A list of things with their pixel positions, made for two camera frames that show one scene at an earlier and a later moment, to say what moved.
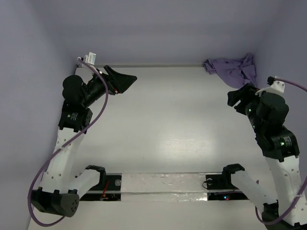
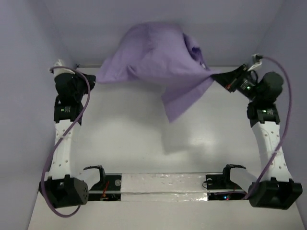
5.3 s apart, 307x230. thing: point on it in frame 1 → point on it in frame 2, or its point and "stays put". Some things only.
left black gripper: [121, 82] → [91, 79]
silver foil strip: [163, 187] stays put
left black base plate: [109, 189] stays put
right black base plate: [221, 187] stays put
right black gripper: [243, 101] → [232, 80]
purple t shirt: [236, 72] → [160, 54]
